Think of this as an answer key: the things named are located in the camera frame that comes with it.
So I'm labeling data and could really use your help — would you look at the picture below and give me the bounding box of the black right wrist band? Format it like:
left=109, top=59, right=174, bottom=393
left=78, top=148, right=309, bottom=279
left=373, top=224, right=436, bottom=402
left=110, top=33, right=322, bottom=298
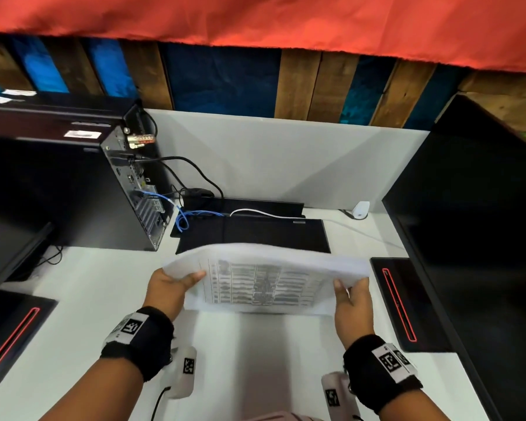
left=343, top=334, right=423, bottom=415

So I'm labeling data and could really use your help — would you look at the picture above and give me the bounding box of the blue network cable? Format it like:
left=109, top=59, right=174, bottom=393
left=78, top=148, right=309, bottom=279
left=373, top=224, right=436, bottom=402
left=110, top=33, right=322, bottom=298
left=137, top=190, right=225, bottom=233

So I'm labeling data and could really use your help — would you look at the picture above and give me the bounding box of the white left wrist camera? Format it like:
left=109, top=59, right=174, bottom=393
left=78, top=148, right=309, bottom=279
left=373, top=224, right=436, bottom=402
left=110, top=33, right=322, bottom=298
left=166, top=345, right=198, bottom=400

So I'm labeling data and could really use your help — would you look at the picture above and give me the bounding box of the black left wrist band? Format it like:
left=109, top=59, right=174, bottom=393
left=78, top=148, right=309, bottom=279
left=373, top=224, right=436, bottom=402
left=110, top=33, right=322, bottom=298
left=100, top=306, right=175, bottom=383

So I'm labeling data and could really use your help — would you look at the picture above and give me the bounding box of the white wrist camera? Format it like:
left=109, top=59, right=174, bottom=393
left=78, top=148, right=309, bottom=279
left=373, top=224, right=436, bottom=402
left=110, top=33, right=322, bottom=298
left=321, top=371, right=361, bottom=421
left=166, top=345, right=198, bottom=400

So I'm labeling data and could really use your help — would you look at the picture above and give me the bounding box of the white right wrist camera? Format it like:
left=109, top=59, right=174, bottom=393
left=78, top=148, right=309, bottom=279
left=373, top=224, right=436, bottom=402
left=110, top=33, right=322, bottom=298
left=321, top=371, right=361, bottom=421

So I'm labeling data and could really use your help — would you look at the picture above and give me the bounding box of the black desktop computer tower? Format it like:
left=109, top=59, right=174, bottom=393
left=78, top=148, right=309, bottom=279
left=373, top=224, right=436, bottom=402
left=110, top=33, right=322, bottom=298
left=0, top=91, right=176, bottom=252

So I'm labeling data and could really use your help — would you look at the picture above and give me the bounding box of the person's right hand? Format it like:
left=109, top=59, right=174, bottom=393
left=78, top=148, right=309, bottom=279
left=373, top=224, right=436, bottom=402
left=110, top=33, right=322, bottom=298
left=333, top=277, right=374, bottom=350

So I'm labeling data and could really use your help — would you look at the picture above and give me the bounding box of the black thin cable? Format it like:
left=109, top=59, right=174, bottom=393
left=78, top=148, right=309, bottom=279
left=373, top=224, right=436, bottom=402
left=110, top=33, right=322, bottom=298
left=35, top=244, right=64, bottom=268

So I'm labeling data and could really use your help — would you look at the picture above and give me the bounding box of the person's left forearm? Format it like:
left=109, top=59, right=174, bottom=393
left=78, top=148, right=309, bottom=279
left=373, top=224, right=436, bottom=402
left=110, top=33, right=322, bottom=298
left=39, top=356, right=144, bottom=421

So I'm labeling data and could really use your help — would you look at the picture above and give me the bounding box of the white desk divider panel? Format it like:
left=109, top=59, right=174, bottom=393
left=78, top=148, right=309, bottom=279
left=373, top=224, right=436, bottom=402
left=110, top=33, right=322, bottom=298
left=146, top=108, right=430, bottom=212

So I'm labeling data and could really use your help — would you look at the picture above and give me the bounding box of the black wrist band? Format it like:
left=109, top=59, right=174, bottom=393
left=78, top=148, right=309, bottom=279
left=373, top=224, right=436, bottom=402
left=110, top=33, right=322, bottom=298
left=100, top=306, right=175, bottom=383
left=343, top=334, right=423, bottom=415

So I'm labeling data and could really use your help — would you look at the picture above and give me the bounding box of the large black monitor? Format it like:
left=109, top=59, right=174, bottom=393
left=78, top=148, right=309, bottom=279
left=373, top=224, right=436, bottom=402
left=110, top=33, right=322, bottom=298
left=381, top=94, right=526, bottom=421

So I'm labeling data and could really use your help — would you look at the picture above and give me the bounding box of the wooden and blue panel wall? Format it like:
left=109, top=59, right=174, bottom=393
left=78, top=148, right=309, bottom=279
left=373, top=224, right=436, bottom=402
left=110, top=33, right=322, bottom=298
left=0, top=34, right=526, bottom=147

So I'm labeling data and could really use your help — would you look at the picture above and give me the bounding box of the white cable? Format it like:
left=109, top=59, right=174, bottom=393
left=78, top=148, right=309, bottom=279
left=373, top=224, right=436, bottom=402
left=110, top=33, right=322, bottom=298
left=229, top=208, right=307, bottom=220

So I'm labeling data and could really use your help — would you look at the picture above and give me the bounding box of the black power cable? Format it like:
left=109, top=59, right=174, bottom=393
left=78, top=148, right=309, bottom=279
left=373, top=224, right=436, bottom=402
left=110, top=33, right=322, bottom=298
left=129, top=155, right=225, bottom=200

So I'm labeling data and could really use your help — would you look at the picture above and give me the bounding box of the red fabric cloth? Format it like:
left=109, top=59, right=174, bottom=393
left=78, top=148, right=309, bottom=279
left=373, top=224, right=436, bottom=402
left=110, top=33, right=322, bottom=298
left=0, top=0, right=526, bottom=75

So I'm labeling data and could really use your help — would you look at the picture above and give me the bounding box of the person's right forearm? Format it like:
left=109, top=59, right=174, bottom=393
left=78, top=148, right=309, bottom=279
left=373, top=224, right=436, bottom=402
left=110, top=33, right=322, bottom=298
left=379, top=388, right=451, bottom=421

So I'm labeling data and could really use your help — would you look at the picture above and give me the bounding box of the printed white paper sheet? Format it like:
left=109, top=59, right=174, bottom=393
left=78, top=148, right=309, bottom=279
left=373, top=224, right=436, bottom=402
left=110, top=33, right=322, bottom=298
left=162, top=243, right=372, bottom=316

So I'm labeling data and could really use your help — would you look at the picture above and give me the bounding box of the person's left hand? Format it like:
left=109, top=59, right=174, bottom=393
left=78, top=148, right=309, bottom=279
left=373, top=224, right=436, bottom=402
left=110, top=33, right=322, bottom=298
left=142, top=268, right=207, bottom=322

